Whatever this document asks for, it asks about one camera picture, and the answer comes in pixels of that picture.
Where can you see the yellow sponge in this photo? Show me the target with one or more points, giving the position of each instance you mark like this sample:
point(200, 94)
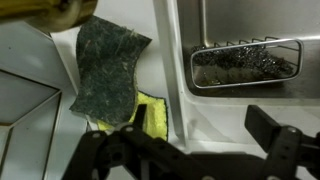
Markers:
point(155, 116)

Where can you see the stainless steel sink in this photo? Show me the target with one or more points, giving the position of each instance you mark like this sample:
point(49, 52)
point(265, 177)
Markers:
point(246, 20)

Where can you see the white sponge tray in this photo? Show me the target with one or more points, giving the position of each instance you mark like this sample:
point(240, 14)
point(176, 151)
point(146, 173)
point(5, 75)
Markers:
point(156, 73)

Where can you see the gold spring kitchen faucet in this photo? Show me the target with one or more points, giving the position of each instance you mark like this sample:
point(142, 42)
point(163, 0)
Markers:
point(50, 11)

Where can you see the dark green scrub sponge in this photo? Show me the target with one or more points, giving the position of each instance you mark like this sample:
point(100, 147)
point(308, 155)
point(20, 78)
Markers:
point(106, 66)

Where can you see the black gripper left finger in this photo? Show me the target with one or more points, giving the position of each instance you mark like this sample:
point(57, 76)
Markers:
point(133, 156)

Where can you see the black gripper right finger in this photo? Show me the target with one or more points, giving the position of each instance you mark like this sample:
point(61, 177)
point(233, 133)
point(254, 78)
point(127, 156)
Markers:
point(290, 150)

